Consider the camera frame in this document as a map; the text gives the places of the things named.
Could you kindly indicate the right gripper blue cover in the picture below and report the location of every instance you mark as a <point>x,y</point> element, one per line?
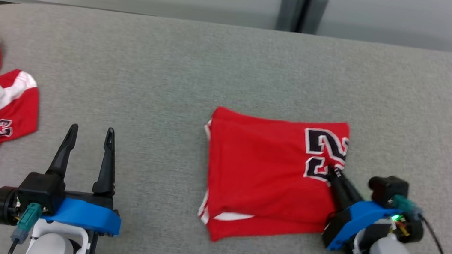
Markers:
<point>352,220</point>

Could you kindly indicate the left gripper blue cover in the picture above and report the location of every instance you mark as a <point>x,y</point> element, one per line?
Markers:
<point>85,215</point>

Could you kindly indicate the red white-sleeved jersey shirt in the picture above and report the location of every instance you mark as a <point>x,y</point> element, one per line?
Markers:
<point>263,174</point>

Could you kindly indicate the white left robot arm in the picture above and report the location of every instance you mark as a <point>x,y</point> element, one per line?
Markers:
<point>51,249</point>

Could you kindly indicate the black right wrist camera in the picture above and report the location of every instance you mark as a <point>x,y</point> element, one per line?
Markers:
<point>386,190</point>

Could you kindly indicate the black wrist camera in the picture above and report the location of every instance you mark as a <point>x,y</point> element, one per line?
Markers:
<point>41,190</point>
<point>386,190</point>

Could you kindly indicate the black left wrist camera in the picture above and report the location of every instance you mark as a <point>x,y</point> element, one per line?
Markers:
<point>41,190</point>

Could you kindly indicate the grey partition post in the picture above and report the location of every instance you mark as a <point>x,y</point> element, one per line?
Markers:
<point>303,7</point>

